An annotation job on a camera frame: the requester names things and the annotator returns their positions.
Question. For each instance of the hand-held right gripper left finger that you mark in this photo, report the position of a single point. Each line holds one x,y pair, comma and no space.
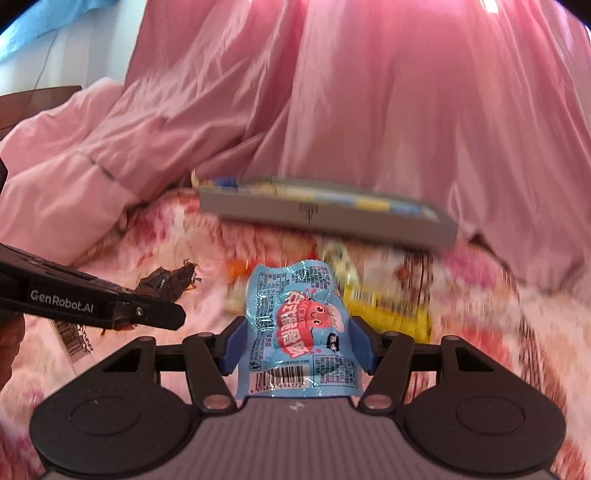
233,346

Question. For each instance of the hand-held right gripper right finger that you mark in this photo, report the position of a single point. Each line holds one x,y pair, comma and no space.
362,344

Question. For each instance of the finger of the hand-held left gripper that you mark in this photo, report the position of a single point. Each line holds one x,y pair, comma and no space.
152,314

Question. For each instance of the brown snack packet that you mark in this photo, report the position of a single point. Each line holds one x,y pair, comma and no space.
161,279

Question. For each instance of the light blue snack packet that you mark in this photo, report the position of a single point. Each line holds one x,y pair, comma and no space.
295,332

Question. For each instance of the grey cardboard box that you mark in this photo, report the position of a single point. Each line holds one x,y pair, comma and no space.
323,219

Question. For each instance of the person's left hand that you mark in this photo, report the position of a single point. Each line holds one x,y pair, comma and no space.
9,346

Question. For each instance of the red snack packet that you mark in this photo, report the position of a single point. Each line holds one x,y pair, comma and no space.
238,272

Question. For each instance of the yellow white snack packet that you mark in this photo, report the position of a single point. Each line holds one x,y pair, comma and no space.
339,263

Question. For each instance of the floral bedsheet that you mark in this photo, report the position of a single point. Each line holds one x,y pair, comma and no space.
485,300

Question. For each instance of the yellow blue snack packet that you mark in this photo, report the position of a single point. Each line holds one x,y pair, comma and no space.
351,199

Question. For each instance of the cream blue snack packet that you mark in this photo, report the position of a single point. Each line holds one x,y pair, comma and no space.
217,182

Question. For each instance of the pale pink quilt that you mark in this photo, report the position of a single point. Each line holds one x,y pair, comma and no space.
60,124

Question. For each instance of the wooden headboard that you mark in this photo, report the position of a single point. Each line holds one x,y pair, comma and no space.
32,108

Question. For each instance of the pink satin curtain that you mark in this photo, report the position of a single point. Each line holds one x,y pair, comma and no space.
369,115

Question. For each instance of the blue cloth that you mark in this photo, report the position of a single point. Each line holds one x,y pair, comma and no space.
27,32

